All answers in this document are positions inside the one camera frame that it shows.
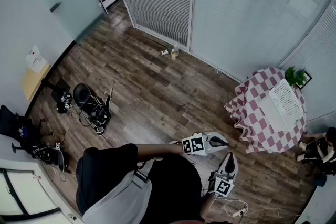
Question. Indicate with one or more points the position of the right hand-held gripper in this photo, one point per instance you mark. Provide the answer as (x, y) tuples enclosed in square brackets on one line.
[(228, 168)]

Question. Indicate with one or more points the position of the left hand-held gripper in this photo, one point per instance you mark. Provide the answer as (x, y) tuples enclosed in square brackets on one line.
[(207, 143)]

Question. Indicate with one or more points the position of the white perforated plastic basket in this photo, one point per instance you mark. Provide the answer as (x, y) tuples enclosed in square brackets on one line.
[(284, 105)]

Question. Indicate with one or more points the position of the grey shoulder bag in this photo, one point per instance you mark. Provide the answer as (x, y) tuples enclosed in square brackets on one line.
[(120, 199)]

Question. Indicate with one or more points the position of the white power strip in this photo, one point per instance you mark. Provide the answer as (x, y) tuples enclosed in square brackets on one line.
[(240, 212)]

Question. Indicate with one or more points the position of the checked cloth covered table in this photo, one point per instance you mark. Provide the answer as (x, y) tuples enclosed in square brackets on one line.
[(249, 112)]

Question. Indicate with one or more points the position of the person's black shirt torso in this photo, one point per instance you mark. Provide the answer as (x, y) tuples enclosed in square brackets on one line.
[(173, 186)]

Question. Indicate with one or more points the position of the dark blue bin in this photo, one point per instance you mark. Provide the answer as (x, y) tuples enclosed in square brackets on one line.
[(320, 181)]

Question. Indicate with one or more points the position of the yellow drink bottle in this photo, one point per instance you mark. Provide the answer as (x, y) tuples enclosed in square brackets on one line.
[(173, 55)]

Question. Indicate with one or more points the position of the clear plastic bottle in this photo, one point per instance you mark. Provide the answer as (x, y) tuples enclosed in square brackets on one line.
[(176, 49)]

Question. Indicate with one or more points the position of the small white packet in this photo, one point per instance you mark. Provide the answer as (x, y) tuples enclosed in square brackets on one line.
[(165, 52)]

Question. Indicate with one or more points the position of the black round cushion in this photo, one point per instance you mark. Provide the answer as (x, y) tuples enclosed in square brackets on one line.
[(82, 93)]

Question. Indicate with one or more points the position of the black backpack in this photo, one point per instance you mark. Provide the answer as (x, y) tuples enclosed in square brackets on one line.
[(50, 156)]

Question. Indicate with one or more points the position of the yellow wooden board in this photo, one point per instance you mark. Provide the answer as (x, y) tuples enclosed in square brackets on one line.
[(32, 84)]

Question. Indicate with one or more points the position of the green plant in black frame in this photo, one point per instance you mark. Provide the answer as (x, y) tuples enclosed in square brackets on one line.
[(295, 76)]

